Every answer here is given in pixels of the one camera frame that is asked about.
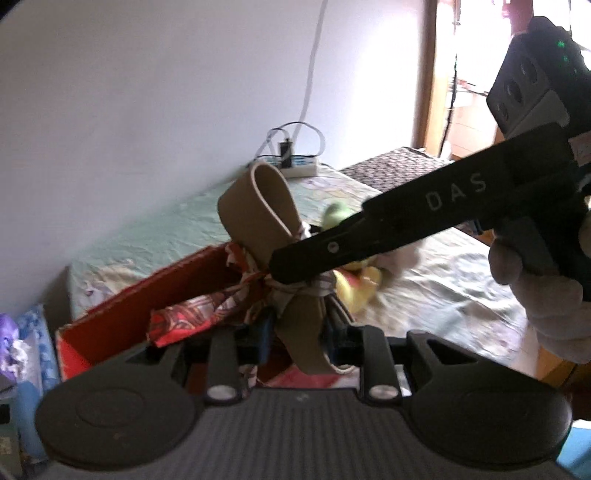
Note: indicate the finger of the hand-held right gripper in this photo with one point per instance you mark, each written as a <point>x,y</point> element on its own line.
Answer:
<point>415,212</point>

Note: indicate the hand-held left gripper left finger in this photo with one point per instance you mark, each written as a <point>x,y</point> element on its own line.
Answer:
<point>265,336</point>

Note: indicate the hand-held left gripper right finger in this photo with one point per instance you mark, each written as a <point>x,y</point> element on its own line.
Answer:
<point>330,342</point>

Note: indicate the tan hat with patterned scarf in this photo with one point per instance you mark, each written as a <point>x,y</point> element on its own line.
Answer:
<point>258,207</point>

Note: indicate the large red cardboard box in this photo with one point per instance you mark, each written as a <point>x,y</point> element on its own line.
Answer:
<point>115,318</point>

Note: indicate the person's right hand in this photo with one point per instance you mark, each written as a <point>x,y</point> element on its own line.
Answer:
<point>554,314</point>

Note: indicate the dark woven mat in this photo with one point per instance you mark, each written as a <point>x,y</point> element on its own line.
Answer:
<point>397,168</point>

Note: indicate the green and yellow plush toy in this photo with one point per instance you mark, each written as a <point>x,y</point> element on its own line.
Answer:
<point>355,286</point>

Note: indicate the white power strip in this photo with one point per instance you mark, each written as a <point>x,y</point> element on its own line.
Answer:
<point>302,166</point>

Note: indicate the black charger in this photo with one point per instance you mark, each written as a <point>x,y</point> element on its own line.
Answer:
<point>285,152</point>

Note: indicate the blue patterned cloth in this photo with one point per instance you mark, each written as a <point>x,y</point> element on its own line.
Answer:
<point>39,337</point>

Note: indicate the purple plush toy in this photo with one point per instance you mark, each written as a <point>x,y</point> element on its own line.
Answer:
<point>7,330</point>

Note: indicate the wooden door frame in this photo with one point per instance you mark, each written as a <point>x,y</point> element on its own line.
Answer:
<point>431,69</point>

